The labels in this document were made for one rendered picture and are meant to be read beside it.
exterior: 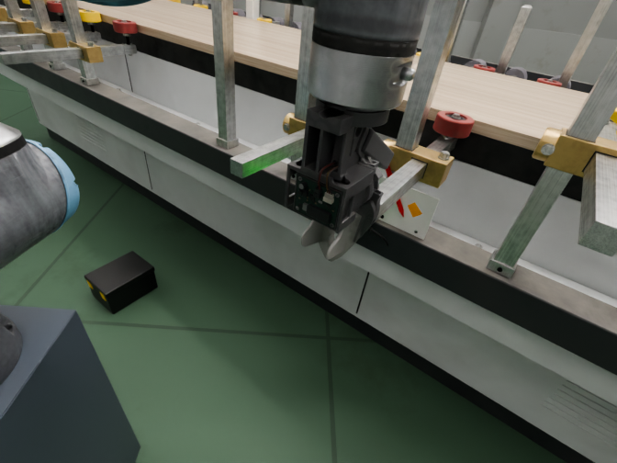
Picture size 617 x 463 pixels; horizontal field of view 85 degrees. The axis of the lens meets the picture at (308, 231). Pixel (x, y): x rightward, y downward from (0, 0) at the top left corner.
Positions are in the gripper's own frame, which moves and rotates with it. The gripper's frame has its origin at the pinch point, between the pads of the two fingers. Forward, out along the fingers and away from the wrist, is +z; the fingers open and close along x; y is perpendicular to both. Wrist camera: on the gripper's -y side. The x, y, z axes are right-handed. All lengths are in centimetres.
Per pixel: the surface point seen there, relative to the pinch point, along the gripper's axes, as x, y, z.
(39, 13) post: -152, -31, -7
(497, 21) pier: -69, -441, -10
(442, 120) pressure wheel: -1.9, -44.4, -7.3
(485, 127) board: 6, -52, -6
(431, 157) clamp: 1.5, -30.7, -4.3
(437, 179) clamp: 4.2, -29.8, -1.1
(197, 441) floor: -26, 11, 83
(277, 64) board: -54, -52, -7
